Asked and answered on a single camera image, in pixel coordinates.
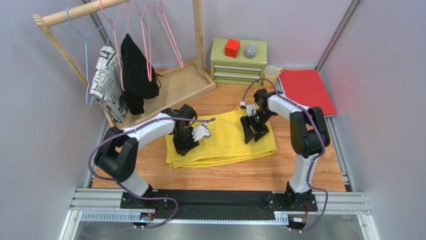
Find yellow trousers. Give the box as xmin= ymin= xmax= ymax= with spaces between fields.
xmin=165 ymin=108 xmax=278 ymax=169

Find pink wire hanger middle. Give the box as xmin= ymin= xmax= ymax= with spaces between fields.
xmin=134 ymin=0 xmax=153 ymax=82

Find pink wire hanger right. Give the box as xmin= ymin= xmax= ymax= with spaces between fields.
xmin=154 ymin=0 xmax=185 ymax=70

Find green mini drawer chest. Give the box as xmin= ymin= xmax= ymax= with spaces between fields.
xmin=210 ymin=38 xmax=268 ymax=85

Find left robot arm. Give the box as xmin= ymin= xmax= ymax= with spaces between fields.
xmin=93 ymin=104 xmax=211 ymax=197

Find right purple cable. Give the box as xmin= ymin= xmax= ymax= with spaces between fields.
xmin=241 ymin=78 xmax=330 ymax=233

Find red cube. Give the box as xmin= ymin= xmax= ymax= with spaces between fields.
xmin=224 ymin=38 xmax=241 ymax=58

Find yellow mug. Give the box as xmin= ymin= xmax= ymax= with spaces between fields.
xmin=262 ymin=65 xmax=283 ymax=88

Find black garment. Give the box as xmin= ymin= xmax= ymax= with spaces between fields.
xmin=120 ymin=33 xmax=161 ymax=115

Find white patterned garment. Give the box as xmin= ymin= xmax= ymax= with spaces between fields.
xmin=89 ymin=46 xmax=129 ymax=124

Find wooden clothes rack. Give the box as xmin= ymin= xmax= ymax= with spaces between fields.
xmin=32 ymin=0 xmax=216 ymax=128

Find red folder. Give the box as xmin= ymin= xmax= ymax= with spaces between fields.
xmin=278 ymin=69 xmax=338 ymax=116

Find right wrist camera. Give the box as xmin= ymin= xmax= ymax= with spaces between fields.
xmin=240 ymin=101 xmax=258 ymax=117

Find black base cloth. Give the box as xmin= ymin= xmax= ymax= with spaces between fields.
xmin=119 ymin=189 xmax=319 ymax=221

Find purple cable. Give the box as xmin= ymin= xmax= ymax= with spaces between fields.
xmin=241 ymin=78 xmax=330 ymax=233
xmin=87 ymin=116 xmax=217 ymax=230

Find aluminium base frame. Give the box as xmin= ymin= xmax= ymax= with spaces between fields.
xmin=60 ymin=188 xmax=379 ymax=240

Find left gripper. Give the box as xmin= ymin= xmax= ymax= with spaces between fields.
xmin=172 ymin=126 xmax=200 ymax=157

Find pink wire hanger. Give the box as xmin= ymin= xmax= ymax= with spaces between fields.
xmin=134 ymin=0 xmax=153 ymax=82
xmin=154 ymin=0 xmax=185 ymax=70

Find blue wire hanger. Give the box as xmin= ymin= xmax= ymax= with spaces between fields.
xmin=65 ymin=7 xmax=112 ymax=107

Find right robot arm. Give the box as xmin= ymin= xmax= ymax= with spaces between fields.
xmin=240 ymin=88 xmax=330 ymax=211

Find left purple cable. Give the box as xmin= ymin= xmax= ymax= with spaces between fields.
xmin=87 ymin=116 xmax=217 ymax=230

